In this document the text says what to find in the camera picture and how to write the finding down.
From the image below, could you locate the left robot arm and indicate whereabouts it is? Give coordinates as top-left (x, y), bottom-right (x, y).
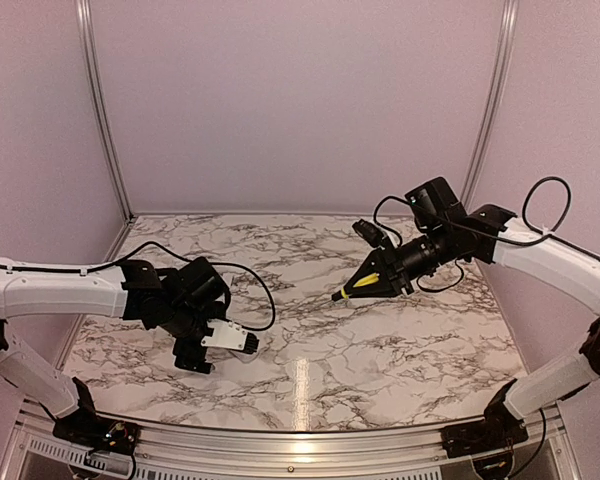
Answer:
top-left (0, 258), bottom-right (249, 445)

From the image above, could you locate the front aluminium rail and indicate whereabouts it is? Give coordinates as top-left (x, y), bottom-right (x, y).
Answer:
top-left (0, 400), bottom-right (581, 479)

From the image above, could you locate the yellow handled screwdriver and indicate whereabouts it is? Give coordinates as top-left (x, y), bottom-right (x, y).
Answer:
top-left (330, 273), bottom-right (380, 302)

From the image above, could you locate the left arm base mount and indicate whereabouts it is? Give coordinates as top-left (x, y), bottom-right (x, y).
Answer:
top-left (53, 417), bottom-right (140, 456)

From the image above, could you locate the aluminium frame post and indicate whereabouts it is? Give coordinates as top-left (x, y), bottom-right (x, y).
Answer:
top-left (461, 0), bottom-right (520, 205)
top-left (74, 0), bottom-right (134, 221)

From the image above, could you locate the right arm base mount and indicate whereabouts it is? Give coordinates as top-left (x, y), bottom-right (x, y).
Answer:
top-left (441, 420), bottom-right (529, 458)

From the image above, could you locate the left aluminium frame post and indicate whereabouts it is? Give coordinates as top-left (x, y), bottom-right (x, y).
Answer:
top-left (74, 0), bottom-right (134, 221)

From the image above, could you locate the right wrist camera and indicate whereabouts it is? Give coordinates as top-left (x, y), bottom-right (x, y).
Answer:
top-left (352, 219), bottom-right (394, 248)

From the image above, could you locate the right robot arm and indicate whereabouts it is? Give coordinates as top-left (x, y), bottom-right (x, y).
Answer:
top-left (331, 177), bottom-right (600, 448)

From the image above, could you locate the right aluminium frame post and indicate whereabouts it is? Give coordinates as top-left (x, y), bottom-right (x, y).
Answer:
top-left (461, 0), bottom-right (520, 205)

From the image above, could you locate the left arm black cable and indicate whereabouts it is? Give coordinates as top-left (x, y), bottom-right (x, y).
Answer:
top-left (0, 241), bottom-right (277, 332)

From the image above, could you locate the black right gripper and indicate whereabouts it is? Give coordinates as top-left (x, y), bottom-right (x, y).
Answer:
top-left (345, 223), bottom-right (455, 297)

